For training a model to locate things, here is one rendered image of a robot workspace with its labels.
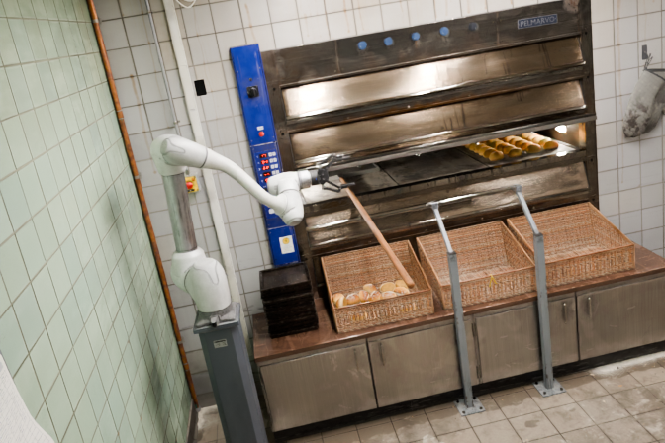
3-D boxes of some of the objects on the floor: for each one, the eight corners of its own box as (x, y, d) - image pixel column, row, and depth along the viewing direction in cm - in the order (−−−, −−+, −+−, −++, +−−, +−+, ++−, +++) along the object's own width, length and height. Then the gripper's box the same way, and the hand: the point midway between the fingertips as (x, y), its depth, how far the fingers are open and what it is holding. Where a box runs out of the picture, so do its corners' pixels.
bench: (269, 393, 390) (251, 311, 374) (621, 312, 414) (618, 233, 397) (274, 451, 337) (253, 359, 321) (678, 354, 360) (678, 265, 344)
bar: (338, 409, 362) (304, 225, 329) (540, 363, 374) (526, 181, 341) (347, 444, 332) (311, 245, 299) (566, 392, 344) (554, 195, 311)
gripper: (304, 152, 301) (346, 144, 303) (313, 200, 308) (354, 192, 310) (306, 155, 294) (349, 146, 296) (315, 204, 301) (357, 196, 303)
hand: (349, 170), depth 303 cm, fingers open, 13 cm apart
